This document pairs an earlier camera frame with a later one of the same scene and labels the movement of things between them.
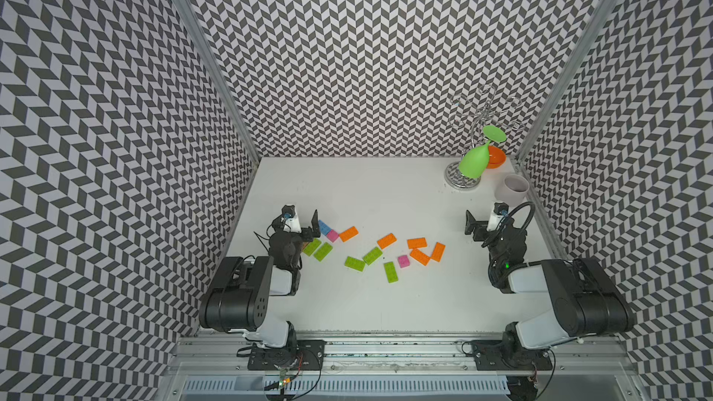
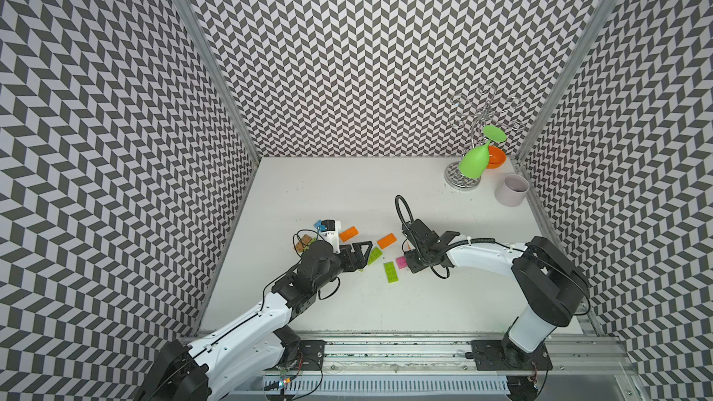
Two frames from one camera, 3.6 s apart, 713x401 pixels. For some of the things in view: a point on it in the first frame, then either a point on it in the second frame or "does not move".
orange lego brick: x=386 y=241 does not move
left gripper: x=307 y=233 → x=360 y=260
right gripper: x=480 y=226 → x=414 y=266
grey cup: x=512 y=190 does not move
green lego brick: x=391 y=272 does not move
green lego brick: x=371 y=255 does not move
